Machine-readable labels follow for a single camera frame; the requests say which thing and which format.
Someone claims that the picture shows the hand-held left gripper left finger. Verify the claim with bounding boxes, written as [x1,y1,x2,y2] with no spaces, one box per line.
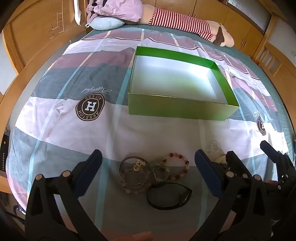
[24,149,109,241]

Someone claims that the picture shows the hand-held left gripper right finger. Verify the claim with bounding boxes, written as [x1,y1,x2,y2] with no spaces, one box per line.
[192,149,271,241]

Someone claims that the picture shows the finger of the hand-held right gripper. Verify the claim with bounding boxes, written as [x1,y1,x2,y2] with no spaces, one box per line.
[260,140,289,167]
[225,151,252,179]

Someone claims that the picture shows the red-brown bead bracelet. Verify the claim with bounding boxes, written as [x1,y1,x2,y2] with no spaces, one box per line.
[162,152,190,181]

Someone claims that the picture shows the clear crystal bracelet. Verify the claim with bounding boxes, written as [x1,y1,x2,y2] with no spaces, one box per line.
[207,140,226,163]

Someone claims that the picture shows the silver bangle with charm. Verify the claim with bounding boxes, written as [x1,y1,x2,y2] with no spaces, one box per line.
[119,156,153,186]

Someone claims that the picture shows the green cardboard box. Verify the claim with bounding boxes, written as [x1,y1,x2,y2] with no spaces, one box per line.
[128,46,240,121]

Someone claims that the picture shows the person's left hand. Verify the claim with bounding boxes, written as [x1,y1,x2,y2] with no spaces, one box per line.
[119,232,153,241]

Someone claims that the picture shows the pink and grey plaid sheet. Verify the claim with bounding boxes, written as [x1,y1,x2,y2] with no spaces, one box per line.
[7,28,294,241]

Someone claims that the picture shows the black bangle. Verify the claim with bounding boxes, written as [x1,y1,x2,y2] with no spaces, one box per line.
[147,182,192,210]

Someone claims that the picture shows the black electronic device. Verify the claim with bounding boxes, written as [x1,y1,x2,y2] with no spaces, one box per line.
[0,131,11,167]

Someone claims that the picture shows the wooden slatted side panel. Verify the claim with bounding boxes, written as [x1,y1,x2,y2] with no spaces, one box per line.
[252,16,296,77]

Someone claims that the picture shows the frosted glass window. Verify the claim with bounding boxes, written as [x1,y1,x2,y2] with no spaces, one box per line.
[227,0,272,33]

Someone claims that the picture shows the light blue pillow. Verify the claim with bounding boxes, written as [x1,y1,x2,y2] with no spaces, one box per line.
[85,16,126,30]

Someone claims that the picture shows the wooden headboard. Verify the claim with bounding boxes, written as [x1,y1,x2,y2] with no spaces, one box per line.
[0,0,93,116]

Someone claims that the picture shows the plush toy in striped shirt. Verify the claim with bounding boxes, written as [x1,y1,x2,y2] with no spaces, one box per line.
[141,5,235,48]

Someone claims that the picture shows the teal bedspread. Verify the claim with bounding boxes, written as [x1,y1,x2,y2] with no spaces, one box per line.
[81,22,296,149]

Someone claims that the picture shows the white towel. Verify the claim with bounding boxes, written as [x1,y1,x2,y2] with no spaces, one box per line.
[74,0,83,26]

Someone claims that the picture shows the pink padded garment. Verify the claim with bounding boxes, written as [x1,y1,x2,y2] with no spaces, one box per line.
[86,0,144,24]

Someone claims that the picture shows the pink bead bracelet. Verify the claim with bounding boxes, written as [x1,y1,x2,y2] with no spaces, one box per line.
[120,171,151,193]

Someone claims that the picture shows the green bead bracelet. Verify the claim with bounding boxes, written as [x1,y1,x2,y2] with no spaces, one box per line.
[148,156,171,183]

